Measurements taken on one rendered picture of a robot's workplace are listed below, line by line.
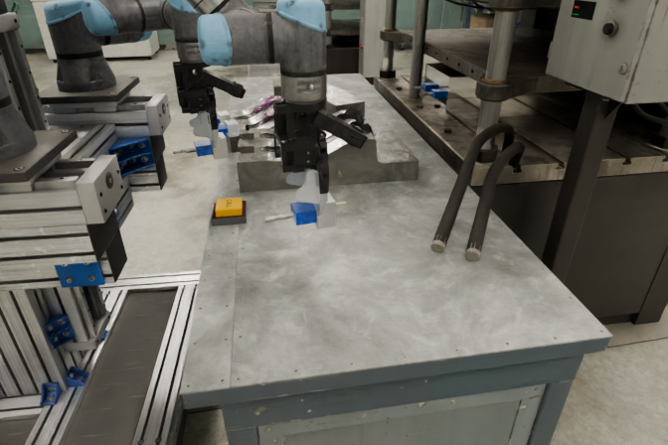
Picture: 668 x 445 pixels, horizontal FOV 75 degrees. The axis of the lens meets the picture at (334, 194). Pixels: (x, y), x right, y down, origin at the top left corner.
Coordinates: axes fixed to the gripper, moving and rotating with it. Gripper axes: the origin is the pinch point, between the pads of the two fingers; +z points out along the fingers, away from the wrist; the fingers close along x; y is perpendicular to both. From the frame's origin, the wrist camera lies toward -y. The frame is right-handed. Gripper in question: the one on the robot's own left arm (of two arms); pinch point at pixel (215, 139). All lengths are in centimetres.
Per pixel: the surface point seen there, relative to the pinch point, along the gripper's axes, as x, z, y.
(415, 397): 69, 26, -19
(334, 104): -30, 4, -46
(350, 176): 10.2, 12.4, -33.8
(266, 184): 4.8, 13.0, -11.4
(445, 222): 43, 11, -42
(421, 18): -63, -19, -101
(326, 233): 31.1, 15.0, -18.2
